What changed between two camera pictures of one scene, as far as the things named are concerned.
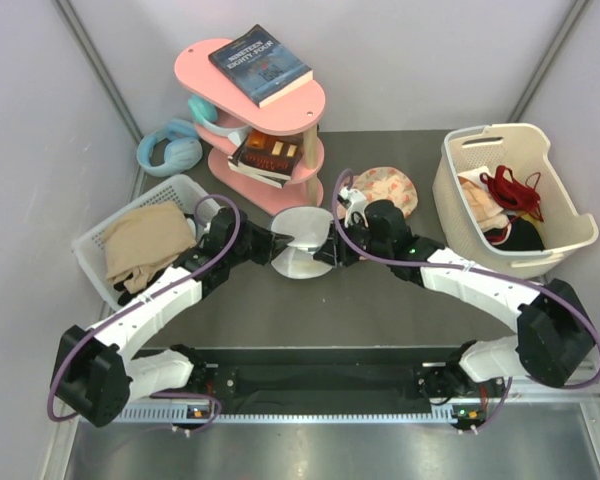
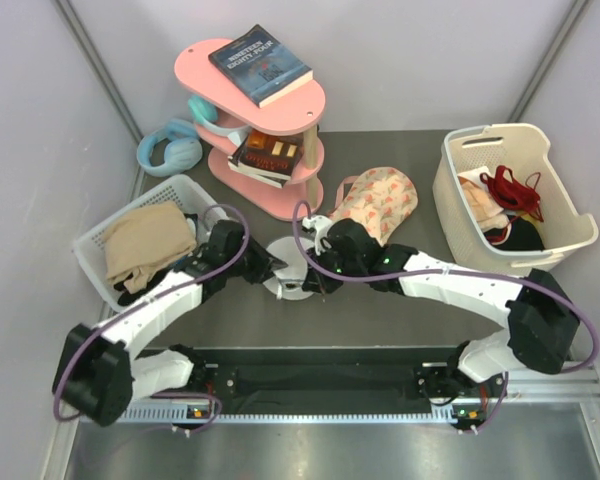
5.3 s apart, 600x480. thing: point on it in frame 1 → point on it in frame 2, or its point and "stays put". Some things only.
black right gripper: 328,251 → 318,281
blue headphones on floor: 183,150 stays put
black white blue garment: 192,222 stays put
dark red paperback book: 272,154 stays put
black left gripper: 267,240 → 265,263
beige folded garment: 141,236 stays put
